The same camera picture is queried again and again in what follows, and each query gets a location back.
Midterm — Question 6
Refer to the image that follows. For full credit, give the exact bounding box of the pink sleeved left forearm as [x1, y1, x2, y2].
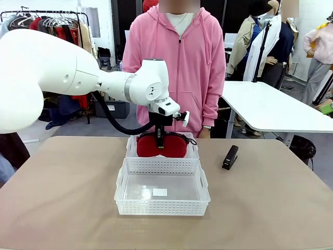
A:
[200, 85, 227, 129]

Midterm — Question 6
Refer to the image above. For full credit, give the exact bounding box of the beige hanging garment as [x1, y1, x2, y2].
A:
[76, 21, 97, 62]

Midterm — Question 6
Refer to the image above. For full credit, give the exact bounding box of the grey hanging coat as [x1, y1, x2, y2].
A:
[38, 17, 57, 36]

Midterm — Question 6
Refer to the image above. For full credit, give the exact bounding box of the mannequin with pink fluffy sweater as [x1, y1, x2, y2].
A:
[301, 15, 333, 106]

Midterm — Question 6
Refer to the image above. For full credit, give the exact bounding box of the dark brown hanging garment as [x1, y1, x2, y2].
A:
[9, 17, 32, 31]

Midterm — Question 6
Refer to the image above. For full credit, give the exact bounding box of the black storage box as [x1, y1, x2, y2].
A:
[94, 100, 130, 119]

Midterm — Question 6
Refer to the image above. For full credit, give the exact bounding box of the blue cloth pile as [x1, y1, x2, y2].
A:
[45, 101, 79, 130]

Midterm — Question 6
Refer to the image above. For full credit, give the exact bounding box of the mannequin with white shirt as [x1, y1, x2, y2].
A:
[242, 14, 283, 82]

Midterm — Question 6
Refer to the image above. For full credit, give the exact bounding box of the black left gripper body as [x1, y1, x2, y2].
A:
[148, 110, 174, 139]

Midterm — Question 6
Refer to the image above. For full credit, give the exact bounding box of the black stapler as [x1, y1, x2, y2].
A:
[221, 145, 239, 171]

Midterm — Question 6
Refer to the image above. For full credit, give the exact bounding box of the pink sleeved right forearm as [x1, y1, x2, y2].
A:
[136, 103, 151, 131]

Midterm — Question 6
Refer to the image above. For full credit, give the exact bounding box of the small white perforated basket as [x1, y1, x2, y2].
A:
[125, 131, 200, 160]

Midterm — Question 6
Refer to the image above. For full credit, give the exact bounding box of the mannequin with beige trench coat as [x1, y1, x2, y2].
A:
[225, 0, 273, 77]

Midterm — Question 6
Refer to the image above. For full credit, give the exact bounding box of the red hanging jacket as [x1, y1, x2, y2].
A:
[29, 17, 43, 31]

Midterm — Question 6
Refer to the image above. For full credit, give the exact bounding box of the black cable coil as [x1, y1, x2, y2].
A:
[289, 135, 317, 160]

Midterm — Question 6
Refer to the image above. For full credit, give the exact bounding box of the light blue hanging garment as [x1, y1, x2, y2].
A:
[0, 14, 14, 39]

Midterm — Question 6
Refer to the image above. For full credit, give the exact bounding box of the black left arm hose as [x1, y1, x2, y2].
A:
[91, 91, 157, 135]

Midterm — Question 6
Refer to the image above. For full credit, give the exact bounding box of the red cap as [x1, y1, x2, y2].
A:
[142, 0, 160, 13]

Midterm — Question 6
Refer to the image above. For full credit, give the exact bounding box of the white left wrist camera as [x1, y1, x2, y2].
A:
[174, 110, 190, 128]

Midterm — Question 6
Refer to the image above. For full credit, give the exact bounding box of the mannequin with navy garment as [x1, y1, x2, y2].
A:
[261, 17, 296, 91]

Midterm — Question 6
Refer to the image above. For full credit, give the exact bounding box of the black clothes rack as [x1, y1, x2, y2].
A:
[0, 10, 92, 124]

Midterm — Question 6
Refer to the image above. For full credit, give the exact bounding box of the red zippered pencil case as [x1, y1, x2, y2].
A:
[136, 132, 197, 158]

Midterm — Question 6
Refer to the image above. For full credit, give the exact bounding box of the white background table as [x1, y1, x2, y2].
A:
[220, 81, 333, 146]

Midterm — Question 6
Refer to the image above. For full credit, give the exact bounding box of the large white perforated basket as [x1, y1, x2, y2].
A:
[113, 157, 211, 216]

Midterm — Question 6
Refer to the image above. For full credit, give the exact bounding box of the person in pink hoodie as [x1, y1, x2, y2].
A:
[122, 5, 227, 139]

